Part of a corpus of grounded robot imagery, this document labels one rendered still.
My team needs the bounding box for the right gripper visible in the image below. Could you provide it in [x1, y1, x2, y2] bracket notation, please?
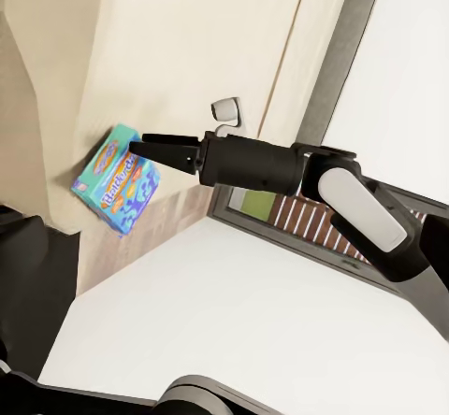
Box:
[129, 130, 274, 191]

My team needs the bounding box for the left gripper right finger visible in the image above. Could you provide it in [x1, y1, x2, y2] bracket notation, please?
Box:
[419, 215, 449, 290]

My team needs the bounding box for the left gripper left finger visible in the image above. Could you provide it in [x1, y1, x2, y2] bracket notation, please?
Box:
[0, 215, 49, 327]

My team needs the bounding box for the board game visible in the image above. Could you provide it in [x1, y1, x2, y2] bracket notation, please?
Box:
[71, 123, 162, 236]

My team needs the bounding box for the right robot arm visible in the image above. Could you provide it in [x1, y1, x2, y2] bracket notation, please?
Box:
[129, 96, 449, 344]

